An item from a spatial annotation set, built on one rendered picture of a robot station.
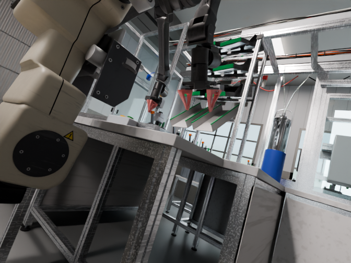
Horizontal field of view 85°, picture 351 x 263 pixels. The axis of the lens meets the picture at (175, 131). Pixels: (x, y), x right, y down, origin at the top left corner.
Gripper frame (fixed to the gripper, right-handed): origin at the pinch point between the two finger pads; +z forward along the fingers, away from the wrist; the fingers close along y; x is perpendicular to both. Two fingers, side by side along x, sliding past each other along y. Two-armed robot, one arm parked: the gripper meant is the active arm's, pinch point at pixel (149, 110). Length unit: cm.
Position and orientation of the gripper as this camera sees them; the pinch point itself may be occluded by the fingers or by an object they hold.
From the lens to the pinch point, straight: 124.9
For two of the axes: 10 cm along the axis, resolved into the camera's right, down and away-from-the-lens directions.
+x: -5.5, -3.1, -7.8
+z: -3.1, 9.4, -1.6
